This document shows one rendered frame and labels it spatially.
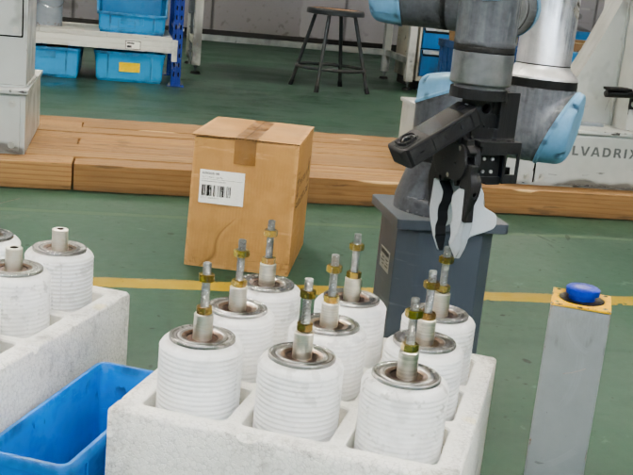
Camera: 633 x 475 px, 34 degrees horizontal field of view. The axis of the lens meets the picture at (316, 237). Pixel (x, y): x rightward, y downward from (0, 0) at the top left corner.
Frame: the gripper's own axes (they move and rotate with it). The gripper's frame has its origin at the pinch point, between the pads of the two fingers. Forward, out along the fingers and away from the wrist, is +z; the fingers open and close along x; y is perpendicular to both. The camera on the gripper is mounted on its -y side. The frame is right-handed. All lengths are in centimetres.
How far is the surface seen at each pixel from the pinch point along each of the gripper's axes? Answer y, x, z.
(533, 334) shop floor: 58, 51, 35
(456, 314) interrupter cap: 2.6, -0.9, 9.2
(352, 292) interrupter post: -8.8, 6.6, 8.2
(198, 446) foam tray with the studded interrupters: -35.2, -10.7, 18.7
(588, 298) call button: 10.3, -16.3, 2.4
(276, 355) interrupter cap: -26.6, -10.1, 9.2
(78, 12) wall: 132, 809, 21
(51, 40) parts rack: 38, 447, 15
